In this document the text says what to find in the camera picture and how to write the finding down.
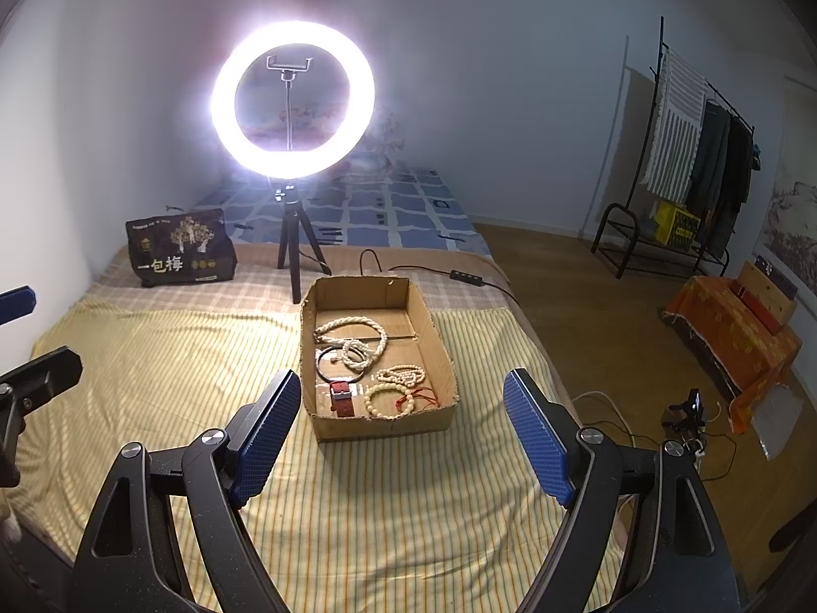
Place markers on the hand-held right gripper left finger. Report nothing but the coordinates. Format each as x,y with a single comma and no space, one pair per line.
265,440

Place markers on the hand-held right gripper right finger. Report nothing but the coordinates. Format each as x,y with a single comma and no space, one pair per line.
539,440

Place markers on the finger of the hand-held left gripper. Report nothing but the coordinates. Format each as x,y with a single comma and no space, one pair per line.
44,373
16,303

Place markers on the blue bangle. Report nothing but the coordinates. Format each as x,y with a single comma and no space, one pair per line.
319,364

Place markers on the cardboard box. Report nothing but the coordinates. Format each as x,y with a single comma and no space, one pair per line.
383,428

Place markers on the yellow striped blanket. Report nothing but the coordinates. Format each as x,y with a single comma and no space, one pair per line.
191,364

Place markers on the small black device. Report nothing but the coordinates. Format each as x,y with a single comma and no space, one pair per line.
692,408

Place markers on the brown checked blanket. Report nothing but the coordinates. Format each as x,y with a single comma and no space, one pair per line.
255,274

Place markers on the black printed snack bag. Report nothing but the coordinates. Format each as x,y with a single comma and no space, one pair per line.
182,249

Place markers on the black tripod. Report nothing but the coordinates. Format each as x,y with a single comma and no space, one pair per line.
295,255

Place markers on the orange covered bench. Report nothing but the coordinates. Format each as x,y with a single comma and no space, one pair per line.
715,319

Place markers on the clear plastic bag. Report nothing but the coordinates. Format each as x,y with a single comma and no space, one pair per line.
779,421

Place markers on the yellow crate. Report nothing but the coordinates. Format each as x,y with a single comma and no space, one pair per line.
678,223

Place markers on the black hanging garment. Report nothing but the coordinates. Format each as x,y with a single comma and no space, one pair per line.
734,191

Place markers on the grey hanging garment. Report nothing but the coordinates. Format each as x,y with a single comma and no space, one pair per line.
712,153

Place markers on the striped towel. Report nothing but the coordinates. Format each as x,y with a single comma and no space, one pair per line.
670,128

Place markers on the phone holder clamp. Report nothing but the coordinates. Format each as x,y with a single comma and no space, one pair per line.
289,67

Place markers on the black clothes rack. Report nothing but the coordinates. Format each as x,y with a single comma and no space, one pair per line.
661,32

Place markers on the wall picture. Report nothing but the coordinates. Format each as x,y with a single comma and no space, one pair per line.
794,217

